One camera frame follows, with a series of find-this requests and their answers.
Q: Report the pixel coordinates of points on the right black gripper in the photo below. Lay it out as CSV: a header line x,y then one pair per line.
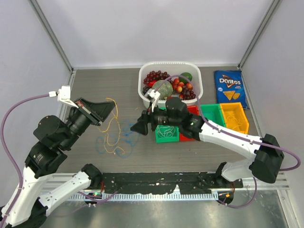
x,y
142,126

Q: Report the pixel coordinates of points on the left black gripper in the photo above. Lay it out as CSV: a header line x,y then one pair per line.
x,y
98,112

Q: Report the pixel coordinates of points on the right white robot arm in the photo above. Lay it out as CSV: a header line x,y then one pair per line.
x,y
262,155

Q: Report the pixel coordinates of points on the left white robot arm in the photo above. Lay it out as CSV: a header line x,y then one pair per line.
x,y
28,207

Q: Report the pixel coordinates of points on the left green plastic bin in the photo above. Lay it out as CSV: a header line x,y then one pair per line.
x,y
166,134

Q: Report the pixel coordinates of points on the green plastic bin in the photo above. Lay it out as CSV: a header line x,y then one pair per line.
x,y
166,134
214,113

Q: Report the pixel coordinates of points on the dark blue grape bunch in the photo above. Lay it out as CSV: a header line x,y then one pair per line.
x,y
145,90

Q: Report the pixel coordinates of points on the green speckled melon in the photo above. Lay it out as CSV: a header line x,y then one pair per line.
x,y
164,88

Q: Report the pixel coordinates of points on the red yellow cherry cluster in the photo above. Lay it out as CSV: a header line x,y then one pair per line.
x,y
176,83

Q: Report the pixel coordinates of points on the red plastic bin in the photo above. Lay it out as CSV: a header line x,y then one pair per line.
x,y
193,110

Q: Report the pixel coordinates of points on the dark red grape bunch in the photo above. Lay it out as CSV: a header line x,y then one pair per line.
x,y
185,93

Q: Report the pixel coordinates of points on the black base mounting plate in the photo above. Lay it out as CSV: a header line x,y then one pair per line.
x,y
160,183

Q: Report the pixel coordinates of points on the green lime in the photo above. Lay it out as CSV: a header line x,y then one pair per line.
x,y
184,76

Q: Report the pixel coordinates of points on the white plastic fruit basket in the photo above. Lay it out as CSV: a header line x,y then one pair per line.
x,y
173,68

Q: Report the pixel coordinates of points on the right green plastic bin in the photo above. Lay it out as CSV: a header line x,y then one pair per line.
x,y
214,113

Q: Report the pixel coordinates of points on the yellow plastic bin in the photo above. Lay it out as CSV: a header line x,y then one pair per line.
x,y
235,117

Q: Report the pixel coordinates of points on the blue Doritos chip bag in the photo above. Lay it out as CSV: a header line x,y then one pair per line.
x,y
229,87

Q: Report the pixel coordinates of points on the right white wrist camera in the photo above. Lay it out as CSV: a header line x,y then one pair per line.
x,y
153,96

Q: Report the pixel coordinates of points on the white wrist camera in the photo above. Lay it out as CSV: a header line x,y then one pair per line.
x,y
153,96
63,95

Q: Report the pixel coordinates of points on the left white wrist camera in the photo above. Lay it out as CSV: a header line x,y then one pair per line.
x,y
63,95

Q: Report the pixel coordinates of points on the white slotted cable duct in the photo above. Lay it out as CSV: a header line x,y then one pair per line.
x,y
175,196

